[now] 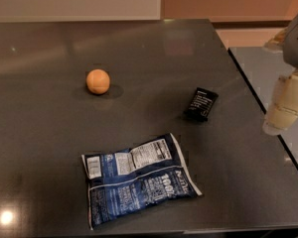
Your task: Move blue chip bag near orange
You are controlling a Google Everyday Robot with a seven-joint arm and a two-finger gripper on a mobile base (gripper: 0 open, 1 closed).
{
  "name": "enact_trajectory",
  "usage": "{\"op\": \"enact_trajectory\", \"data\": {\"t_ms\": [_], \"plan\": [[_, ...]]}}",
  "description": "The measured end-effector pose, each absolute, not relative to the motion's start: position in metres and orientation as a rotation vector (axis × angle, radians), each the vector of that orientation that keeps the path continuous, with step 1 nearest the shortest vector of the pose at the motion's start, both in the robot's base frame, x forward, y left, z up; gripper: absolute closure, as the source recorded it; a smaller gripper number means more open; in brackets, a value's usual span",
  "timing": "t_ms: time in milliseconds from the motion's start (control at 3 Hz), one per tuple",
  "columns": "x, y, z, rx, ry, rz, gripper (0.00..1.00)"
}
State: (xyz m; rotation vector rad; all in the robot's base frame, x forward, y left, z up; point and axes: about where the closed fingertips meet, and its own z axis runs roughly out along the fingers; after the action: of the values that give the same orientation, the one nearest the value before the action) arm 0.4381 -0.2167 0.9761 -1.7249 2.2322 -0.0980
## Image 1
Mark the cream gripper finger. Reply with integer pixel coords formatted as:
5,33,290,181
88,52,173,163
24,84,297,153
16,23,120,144
263,29,286,53
262,69,298,136

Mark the blue chip bag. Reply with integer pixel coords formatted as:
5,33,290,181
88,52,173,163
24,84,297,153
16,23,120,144
82,133,202,229

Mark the grey side table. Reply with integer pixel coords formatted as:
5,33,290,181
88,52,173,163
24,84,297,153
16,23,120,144
228,47,298,171

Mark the black snack bar wrapper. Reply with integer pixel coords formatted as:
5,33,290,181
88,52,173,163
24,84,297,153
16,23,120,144
184,87,219,122

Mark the orange fruit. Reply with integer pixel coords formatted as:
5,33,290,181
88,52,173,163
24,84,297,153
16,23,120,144
86,69,110,95

